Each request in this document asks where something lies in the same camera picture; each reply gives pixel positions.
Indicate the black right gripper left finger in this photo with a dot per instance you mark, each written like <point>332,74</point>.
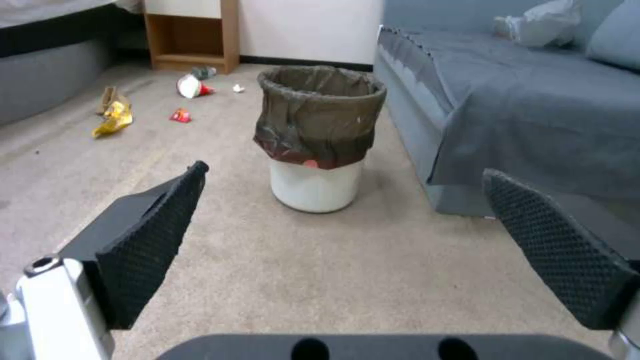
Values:
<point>145,240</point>

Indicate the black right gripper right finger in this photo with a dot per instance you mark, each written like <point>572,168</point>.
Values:
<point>550,240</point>

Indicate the white trash can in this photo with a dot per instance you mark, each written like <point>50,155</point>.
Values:
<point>316,183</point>

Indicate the dark brown trash bag liner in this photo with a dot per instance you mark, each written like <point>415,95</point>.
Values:
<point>320,120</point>

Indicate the yellow snack wrapper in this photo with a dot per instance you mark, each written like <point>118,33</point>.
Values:
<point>114,120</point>

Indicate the small red snack packet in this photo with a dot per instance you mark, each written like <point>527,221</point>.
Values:
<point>181,116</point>

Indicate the grey sofa blanket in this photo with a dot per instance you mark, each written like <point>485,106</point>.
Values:
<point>510,112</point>

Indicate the brown paper bag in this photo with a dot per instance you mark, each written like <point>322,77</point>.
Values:
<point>107,99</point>

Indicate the grey sofa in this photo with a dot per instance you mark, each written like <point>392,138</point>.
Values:
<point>505,101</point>

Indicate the red and white paper cup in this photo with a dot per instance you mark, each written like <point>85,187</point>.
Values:
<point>192,87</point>

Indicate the small crumpled white paper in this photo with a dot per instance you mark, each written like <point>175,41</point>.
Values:
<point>238,88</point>

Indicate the crushed green plastic bottle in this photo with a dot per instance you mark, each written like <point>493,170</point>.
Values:
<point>204,72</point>

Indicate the grey bed with dark mattress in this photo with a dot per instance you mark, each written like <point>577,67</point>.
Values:
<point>47,56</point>

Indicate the grey sofa cushion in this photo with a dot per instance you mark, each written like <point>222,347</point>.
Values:
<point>616,41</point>

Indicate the wooden open shelf cabinet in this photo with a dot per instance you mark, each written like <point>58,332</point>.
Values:
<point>192,33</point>

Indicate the white crumpled plastic bag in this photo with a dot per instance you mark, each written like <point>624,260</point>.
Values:
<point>537,23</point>

